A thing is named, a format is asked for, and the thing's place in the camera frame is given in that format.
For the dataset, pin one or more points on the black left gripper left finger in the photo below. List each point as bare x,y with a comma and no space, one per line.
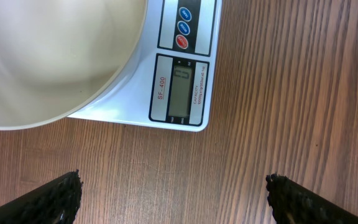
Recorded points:
57,201

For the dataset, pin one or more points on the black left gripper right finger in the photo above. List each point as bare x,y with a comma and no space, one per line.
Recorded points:
292,203

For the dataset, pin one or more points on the white bowl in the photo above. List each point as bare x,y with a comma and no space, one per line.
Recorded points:
57,56

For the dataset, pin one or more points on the white digital kitchen scale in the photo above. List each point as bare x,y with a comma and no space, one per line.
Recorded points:
168,82

